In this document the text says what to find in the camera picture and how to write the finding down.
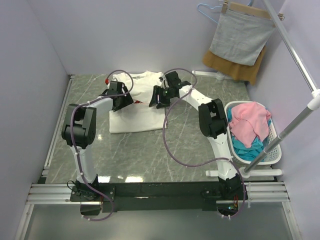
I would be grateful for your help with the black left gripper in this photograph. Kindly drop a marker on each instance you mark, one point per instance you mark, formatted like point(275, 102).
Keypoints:
point(127, 101)

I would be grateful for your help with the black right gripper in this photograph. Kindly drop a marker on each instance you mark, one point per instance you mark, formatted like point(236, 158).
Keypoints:
point(156, 91)

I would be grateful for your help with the white t-shirt red print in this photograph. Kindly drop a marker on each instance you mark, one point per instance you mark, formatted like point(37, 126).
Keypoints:
point(138, 116)

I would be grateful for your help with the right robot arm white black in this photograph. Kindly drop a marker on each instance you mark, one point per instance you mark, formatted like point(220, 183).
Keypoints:
point(213, 124)

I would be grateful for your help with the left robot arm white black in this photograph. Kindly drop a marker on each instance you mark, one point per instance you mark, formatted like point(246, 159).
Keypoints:
point(79, 132)

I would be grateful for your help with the brown hanging cloth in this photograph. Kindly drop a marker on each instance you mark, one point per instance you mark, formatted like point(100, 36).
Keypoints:
point(238, 72)

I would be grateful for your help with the pink garment in basket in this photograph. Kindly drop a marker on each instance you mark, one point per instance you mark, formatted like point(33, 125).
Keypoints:
point(249, 121)

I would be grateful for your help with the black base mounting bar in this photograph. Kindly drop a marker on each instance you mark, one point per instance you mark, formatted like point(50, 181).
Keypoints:
point(152, 196)

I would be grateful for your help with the grey hanging cloth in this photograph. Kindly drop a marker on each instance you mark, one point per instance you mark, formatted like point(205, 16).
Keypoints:
point(240, 38)

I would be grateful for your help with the teal garment in basket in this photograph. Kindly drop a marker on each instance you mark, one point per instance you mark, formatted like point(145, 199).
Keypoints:
point(247, 150)

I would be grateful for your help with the wooden clip hanger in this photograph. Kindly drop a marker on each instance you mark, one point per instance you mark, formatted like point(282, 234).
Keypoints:
point(245, 9)

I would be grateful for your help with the white bracket on table rear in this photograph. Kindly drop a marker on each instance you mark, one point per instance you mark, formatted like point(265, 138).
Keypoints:
point(218, 75)

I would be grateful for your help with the white bracket on table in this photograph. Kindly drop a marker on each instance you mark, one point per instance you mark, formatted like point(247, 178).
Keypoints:
point(252, 173)
point(218, 75)

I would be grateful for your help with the blue wire hanger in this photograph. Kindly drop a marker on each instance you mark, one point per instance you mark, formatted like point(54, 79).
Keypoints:
point(211, 12)

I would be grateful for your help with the white bracket on table front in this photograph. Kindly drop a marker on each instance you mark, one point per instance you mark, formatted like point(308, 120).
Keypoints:
point(252, 173)

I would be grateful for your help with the aluminium rail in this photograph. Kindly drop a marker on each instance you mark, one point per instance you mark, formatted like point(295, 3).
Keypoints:
point(59, 194)

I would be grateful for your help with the silver metal pole frame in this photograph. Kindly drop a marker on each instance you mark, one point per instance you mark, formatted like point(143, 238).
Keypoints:
point(283, 90)

